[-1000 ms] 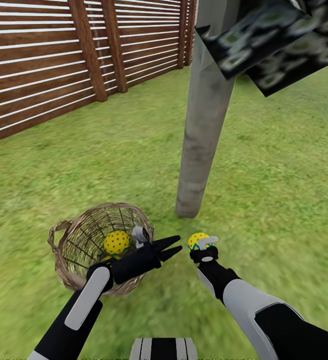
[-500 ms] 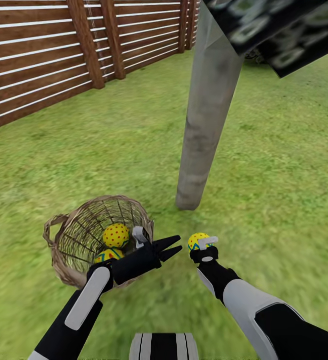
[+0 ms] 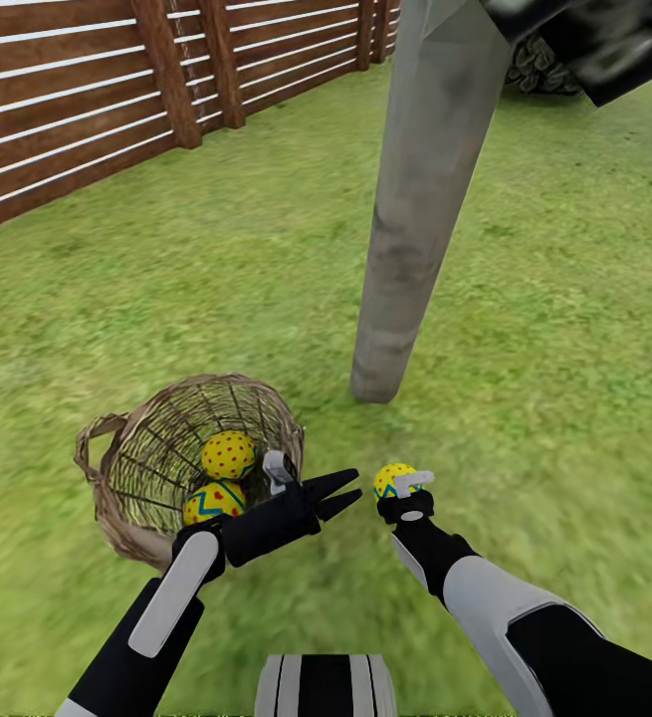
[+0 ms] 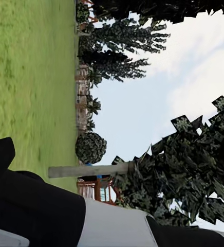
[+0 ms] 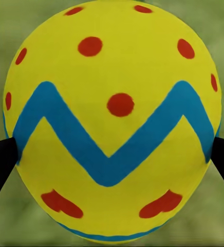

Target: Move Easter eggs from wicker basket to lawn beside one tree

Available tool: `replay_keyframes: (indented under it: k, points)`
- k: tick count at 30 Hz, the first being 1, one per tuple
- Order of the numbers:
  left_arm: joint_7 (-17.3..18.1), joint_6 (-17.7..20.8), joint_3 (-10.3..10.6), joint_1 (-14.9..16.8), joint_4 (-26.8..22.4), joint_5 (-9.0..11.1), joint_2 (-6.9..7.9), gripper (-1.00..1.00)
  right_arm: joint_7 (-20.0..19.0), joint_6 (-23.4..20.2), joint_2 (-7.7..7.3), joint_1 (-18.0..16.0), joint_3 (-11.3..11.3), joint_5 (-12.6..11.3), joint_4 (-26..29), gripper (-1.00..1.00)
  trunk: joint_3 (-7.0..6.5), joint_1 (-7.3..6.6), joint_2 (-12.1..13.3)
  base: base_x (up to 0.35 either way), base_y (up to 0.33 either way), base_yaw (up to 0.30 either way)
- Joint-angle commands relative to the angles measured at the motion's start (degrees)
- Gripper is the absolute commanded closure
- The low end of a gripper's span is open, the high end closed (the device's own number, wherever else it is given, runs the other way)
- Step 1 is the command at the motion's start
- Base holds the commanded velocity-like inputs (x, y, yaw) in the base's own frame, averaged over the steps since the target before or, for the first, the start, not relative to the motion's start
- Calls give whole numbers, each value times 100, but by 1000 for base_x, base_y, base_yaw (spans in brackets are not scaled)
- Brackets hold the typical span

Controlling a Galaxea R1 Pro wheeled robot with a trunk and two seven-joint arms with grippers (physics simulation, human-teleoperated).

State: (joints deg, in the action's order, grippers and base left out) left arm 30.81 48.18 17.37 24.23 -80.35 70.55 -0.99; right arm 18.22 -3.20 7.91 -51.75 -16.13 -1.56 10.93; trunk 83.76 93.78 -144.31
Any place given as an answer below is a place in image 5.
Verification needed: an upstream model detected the easter egg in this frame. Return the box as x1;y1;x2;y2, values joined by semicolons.
3;0;221;244

